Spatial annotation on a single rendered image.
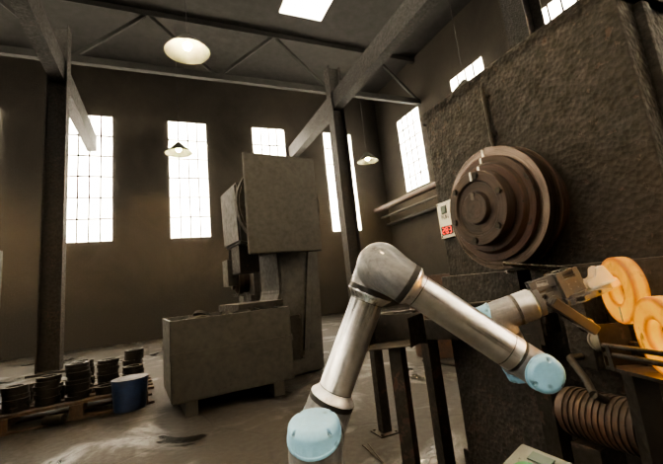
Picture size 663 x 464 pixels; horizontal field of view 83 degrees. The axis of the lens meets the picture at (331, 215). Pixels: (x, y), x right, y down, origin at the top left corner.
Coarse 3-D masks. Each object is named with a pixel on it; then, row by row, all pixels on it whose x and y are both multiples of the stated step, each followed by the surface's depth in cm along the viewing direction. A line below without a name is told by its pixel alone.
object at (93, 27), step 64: (0, 0) 757; (64, 0) 803; (128, 0) 842; (192, 0) 861; (256, 0) 881; (384, 0) 924; (448, 0) 947; (128, 64) 828; (256, 64) 1129; (320, 64) 1164; (384, 64) 1125
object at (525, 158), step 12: (480, 156) 149; (516, 156) 134; (528, 156) 130; (528, 168) 130; (540, 168) 126; (456, 180) 162; (540, 180) 126; (552, 180) 128; (540, 192) 126; (552, 192) 126; (540, 204) 126; (552, 204) 125; (540, 216) 126; (552, 216) 125; (540, 228) 126; (552, 228) 127; (540, 240) 126; (468, 252) 156; (528, 252) 130; (540, 252) 132; (480, 264) 150; (492, 264) 145
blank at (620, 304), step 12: (612, 264) 90; (624, 264) 86; (636, 264) 86; (624, 276) 86; (636, 276) 83; (624, 288) 86; (636, 288) 82; (648, 288) 82; (612, 300) 92; (624, 300) 87; (636, 300) 82; (612, 312) 92; (624, 312) 87
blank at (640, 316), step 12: (648, 300) 77; (660, 300) 74; (636, 312) 81; (648, 312) 77; (660, 312) 74; (636, 324) 82; (648, 324) 79; (660, 324) 74; (636, 336) 83; (648, 336) 79; (660, 336) 78; (660, 348) 77; (660, 372) 76
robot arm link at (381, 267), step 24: (360, 264) 88; (384, 264) 83; (408, 264) 83; (384, 288) 83; (408, 288) 80; (432, 288) 81; (432, 312) 81; (456, 312) 80; (480, 312) 82; (456, 336) 82; (480, 336) 79; (504, 336) 79; (504, 360) 78; (528, 360) 77; (552, 360) 75; (528, 384) 77; (552, 384) 74
